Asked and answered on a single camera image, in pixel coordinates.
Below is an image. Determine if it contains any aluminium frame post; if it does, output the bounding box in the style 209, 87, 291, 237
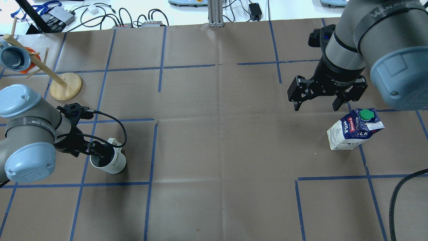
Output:
207, 0, 224, 27

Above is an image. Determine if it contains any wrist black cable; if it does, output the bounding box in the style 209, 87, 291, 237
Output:
388, 168, 428, 241
72, 109, 128, 148

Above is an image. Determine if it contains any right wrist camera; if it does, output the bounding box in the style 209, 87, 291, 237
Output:
308, 24, 336, 55

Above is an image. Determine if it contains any black usb box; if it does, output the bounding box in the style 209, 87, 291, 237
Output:
112, 23, 131, 29
140, 21, 164, 27

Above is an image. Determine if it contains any grey usb hub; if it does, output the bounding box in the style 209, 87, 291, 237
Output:
48, 6, 76, 25

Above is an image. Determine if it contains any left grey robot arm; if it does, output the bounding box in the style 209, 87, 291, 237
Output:
0, 84, 123, 185

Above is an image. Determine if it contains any black power adapter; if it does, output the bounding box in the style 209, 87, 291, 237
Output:
248, 2, 262, 21

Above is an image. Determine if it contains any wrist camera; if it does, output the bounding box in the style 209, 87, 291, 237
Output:
56, 103, 94, 126
308, 24, 336, 55

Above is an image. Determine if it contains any white mug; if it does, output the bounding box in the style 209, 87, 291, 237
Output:
90, 138, 127, 174

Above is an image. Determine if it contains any wooden mug tree stand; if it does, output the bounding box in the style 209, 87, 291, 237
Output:
3, 17, 83, 101

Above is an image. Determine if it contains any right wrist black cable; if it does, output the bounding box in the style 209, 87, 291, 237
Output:
388, 168, 428, 241

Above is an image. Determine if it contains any blue mug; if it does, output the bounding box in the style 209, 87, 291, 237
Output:
0, 40, 29, 71

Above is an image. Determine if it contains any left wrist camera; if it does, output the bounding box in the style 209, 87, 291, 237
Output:
56, 103, 94, 126

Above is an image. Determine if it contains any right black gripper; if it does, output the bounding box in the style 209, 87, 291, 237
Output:
288, 56, 368, 111

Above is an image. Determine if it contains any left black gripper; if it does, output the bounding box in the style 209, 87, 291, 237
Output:
53, 129, 114, 160

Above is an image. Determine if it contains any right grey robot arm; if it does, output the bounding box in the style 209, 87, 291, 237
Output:
287, 0, 428, 111

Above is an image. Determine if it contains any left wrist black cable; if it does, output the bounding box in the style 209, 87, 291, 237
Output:
72, 109, 128, 148

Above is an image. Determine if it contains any blue white milk carton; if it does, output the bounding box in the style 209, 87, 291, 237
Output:
326, 108, 385, 151

